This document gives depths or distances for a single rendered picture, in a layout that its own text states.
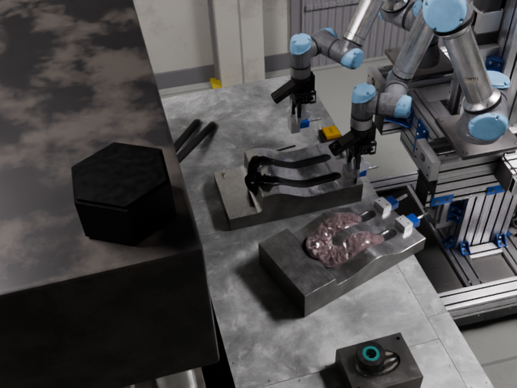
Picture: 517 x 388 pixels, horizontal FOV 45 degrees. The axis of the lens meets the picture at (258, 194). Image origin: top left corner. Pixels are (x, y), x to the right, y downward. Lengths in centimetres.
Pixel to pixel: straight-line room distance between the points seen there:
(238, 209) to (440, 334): 80
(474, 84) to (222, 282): 100
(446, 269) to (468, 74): 120
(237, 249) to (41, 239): 159
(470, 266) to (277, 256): 122
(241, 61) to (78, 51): 338
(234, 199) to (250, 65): 211
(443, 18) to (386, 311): 89
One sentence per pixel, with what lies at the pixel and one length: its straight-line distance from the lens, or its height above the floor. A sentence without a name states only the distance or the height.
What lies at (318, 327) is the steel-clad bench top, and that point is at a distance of 197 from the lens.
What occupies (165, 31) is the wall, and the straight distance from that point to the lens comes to 420.
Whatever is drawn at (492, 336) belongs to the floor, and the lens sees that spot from 305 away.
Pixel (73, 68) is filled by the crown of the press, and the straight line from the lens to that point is 85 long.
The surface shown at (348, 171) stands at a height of 92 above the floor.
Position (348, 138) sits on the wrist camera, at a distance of 219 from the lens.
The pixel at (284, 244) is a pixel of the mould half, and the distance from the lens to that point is 203.
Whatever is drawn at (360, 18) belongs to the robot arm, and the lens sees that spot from 224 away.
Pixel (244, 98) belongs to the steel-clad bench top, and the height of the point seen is 80.
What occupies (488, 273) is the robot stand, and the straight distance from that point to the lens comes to 299.
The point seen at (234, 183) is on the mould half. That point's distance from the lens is 232.
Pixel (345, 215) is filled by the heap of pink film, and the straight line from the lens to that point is 213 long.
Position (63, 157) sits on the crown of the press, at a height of 200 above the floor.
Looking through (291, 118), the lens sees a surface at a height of 96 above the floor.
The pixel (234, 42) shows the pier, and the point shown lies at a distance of 415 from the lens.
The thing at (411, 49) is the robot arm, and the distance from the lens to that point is 211.
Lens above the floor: 244
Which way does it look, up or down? 44 degrees down
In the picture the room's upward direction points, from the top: 3 degrees counter-clockwise
